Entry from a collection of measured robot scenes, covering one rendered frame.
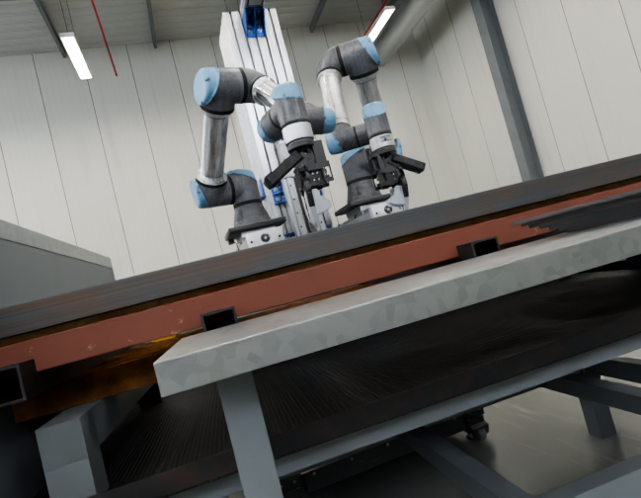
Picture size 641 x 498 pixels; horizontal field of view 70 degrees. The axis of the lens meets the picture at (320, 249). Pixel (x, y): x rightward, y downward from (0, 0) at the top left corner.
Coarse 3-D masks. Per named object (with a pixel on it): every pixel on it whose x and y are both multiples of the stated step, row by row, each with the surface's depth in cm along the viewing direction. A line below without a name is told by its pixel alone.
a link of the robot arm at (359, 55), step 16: (336, 48) 174; (352, 48) 172; (368, 48) 171; (352, 64) 174; (368, 64) 174; (352, 80) 179; (368, 80) 178; (368, 96) 181; (368, 144) 194; (400, 144) 191
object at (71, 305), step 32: (640, 160) 91; (512, 192) 84; (544, 192) 86; (576, 192) 90; (352, 224) 78; (384, 224) 79; (416, 224) 80; (448, 224) 84; (224, 256) 73; (256, 256) 74; (288, 256) 75; (320, 256) 76; (96, 288) 69; (128, 288) 70; (160, 288) 71; (192, 288) 72; (0, 320) 66; (32, 320) 67; (64, 320) 68
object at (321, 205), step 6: (312, 192) 113; (318, 192) 113; (306, 198) 112; (318, 198) 113; (306, 204) 114; (318, 204) 113; (324, 204) 113; (330, 204) 114; (312, 210) 112; (318, 210) 113; (324, 210) 114; (312, 216) 113; (312, 222) 114
